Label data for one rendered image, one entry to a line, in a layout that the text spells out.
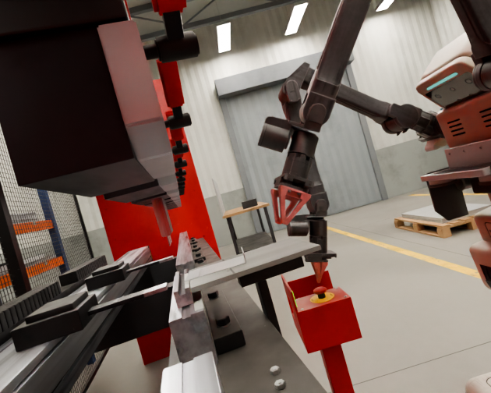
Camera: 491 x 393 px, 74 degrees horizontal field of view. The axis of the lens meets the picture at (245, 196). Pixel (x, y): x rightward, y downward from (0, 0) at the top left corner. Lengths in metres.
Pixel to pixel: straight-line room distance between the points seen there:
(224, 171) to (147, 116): 8.08
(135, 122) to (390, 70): 9.65
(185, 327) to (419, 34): 10.23
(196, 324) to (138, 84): 0.45
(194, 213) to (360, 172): 6.57
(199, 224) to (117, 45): 2.66
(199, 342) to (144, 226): 2.32
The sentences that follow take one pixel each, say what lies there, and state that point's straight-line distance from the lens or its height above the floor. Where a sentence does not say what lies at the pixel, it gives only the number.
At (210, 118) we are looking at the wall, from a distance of 8.49.
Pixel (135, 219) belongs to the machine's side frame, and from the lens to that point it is 2.87.
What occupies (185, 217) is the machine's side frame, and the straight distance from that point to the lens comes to 2.84.
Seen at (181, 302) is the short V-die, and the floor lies 0.98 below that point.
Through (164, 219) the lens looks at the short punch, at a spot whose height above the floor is 1.13.
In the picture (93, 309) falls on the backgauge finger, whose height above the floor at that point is 1.00.
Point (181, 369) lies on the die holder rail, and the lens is 0.41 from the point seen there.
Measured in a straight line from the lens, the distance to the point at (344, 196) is 8.72.
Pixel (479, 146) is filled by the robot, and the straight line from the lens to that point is 1.05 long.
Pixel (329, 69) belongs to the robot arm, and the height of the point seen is 1.33.
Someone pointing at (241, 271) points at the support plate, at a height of 1.00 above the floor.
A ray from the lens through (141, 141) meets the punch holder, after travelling 0.21.
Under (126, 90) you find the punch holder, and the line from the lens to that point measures 0.21.
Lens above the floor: 1.14
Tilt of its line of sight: level
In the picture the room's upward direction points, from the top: 16 degrees counter-clockwise
